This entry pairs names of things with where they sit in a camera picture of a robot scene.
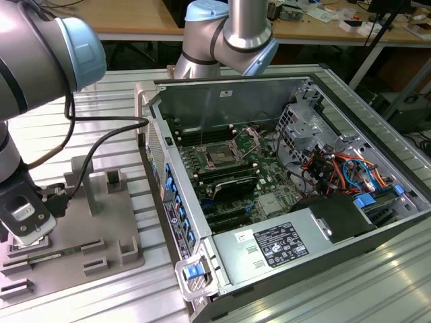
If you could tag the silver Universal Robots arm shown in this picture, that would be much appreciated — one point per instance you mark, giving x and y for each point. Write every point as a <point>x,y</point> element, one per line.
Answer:
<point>33,67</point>

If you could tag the black fan shroud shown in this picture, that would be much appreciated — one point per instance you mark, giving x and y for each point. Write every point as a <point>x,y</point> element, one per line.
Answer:
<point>336,215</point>

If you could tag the black RAM slot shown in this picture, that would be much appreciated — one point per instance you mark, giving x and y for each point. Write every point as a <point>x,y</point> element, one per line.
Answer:
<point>205,137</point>
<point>202,130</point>

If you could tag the small blue clip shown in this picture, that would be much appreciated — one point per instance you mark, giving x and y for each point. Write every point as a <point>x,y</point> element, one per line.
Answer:
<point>398,190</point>

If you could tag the open black PC case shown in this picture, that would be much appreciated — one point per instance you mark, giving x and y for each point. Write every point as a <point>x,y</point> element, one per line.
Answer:
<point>336,266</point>

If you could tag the green RAM stick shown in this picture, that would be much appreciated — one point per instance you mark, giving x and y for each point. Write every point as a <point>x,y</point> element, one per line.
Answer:
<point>57,254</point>

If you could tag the perforated metal drive cage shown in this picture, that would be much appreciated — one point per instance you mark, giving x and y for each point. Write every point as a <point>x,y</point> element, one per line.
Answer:
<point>303,134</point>

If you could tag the black graphics card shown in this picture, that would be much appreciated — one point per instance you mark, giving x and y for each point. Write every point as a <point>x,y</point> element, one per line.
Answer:
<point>235,190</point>

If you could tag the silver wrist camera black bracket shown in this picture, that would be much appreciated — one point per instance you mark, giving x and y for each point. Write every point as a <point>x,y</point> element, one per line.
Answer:
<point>43,228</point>

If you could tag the black stand leg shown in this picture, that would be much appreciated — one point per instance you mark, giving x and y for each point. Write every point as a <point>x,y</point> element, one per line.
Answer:
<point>378,30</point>

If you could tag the black expansion slot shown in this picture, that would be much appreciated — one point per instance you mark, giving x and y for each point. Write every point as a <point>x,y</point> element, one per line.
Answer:
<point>225,214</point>
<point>232,223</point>

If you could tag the blue case release latch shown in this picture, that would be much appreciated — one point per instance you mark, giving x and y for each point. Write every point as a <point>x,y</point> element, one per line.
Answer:
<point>192,272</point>

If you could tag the black installed RAM stick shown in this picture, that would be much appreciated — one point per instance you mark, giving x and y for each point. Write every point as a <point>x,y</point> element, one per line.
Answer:
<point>229,175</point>

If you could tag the green motherboard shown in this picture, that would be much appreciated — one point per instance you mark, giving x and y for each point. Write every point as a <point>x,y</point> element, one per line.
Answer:
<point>266,175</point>

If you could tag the silver power supply unit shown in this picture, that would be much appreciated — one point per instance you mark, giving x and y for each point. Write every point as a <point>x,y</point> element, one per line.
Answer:
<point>235,259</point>

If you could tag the silver chipset heat sink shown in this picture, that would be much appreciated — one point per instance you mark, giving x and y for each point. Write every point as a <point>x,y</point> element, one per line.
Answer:
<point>270,204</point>

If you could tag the blue disk carrier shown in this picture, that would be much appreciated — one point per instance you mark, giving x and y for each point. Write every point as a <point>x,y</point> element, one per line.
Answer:
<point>364,201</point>

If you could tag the CPU socket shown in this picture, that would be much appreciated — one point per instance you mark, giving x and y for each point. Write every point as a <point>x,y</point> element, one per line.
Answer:
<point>220,155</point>

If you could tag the wooden desk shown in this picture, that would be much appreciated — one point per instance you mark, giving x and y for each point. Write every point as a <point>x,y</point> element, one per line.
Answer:
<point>320,30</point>

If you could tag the white small box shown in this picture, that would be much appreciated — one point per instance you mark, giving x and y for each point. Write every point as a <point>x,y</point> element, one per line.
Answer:
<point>352,26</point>

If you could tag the grey plastic parts rack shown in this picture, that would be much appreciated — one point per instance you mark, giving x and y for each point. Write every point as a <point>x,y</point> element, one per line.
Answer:
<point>84,228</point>

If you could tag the blue rear panel tabs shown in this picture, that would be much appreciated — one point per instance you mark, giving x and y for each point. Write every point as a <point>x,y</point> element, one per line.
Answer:
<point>178,202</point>

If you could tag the thin metal locking lever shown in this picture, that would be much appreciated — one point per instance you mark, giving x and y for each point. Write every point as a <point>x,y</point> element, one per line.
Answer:
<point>201,139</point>

